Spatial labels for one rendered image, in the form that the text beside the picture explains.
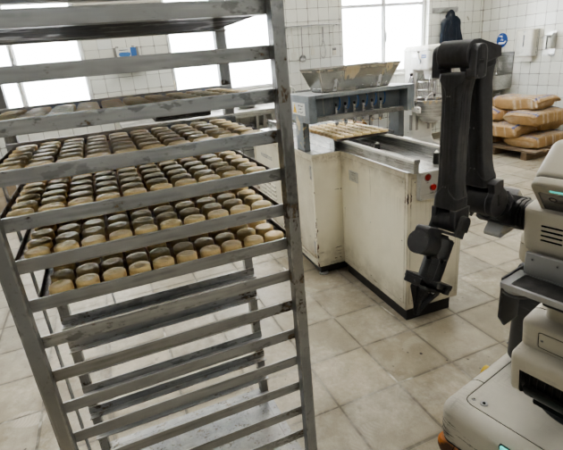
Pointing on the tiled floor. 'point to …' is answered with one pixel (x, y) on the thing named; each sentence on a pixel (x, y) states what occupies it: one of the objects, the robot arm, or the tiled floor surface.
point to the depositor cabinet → (314, 201)
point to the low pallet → (520, 150)
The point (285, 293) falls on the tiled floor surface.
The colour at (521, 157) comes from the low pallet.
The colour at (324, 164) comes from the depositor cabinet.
